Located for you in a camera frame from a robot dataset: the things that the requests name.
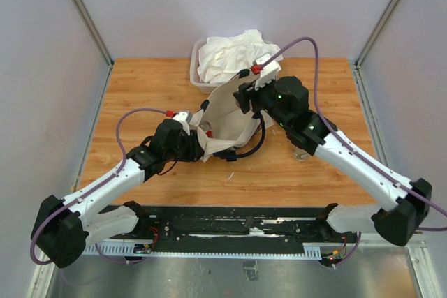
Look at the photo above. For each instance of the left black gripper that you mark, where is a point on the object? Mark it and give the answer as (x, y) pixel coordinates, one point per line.
(195, 150)

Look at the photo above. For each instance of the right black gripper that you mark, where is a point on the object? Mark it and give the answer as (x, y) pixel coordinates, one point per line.
(244, 95)

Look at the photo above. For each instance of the beige canvas tote bag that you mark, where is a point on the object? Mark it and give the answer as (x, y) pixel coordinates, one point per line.
(231, 128)

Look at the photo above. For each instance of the chang soda water bottle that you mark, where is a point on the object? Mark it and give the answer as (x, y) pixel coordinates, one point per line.
(301, 154)

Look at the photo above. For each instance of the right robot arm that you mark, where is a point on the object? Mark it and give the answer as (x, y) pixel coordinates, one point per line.
(400, 203)

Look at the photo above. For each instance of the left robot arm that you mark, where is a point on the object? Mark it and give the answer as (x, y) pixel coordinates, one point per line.
(65, 227)

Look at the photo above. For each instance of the white crumpled cloth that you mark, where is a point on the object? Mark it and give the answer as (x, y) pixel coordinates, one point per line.
(220, 58)

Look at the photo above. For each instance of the white plastic basket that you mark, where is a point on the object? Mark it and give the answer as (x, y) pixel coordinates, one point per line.
(195, 63)

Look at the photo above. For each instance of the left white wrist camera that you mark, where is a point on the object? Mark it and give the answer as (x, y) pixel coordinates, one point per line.
(183, 117)

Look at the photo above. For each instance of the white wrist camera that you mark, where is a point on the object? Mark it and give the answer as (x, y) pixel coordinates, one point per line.
(265, 73)
(183, 117)

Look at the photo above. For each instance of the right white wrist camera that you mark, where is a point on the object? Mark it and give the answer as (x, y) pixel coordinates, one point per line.
(265, 73)

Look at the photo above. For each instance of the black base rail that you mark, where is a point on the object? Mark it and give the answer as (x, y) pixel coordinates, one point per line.
(294, 233)

